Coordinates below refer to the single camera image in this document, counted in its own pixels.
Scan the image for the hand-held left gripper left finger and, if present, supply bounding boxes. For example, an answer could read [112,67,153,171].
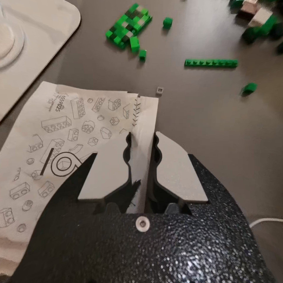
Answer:
[78,132,133,201]

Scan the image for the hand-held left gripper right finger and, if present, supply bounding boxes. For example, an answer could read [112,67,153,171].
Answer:
[154,131,209,203]

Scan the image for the printed paper bag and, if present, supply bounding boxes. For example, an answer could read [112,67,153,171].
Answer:
[0,81,159,278]

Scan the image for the long green brick strip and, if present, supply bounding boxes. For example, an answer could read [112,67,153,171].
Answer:
[184,59,238,68]

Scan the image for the pile of green bricks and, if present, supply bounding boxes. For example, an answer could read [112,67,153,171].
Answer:
[229,0,283,53]

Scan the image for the grey desk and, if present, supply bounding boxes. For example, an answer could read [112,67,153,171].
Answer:
[0,0,283,277]

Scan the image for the white book stand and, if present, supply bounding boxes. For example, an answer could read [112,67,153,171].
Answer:
[0,0,81,122]

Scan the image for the checkered green brick plate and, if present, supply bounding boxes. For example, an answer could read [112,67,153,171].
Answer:
[106,3,153,49]

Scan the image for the white brick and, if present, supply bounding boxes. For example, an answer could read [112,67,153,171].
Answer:
[249,8,273,28]

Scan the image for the white cable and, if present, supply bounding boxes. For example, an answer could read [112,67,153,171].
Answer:
[249,218,283,228]

